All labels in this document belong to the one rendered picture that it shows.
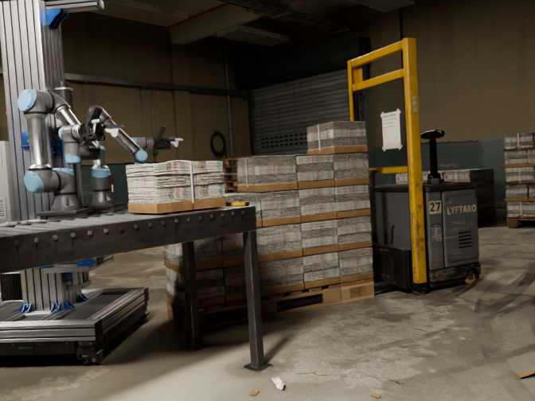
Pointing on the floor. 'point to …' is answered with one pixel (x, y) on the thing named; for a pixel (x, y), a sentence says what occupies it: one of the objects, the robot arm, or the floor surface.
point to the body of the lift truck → (435, 227)
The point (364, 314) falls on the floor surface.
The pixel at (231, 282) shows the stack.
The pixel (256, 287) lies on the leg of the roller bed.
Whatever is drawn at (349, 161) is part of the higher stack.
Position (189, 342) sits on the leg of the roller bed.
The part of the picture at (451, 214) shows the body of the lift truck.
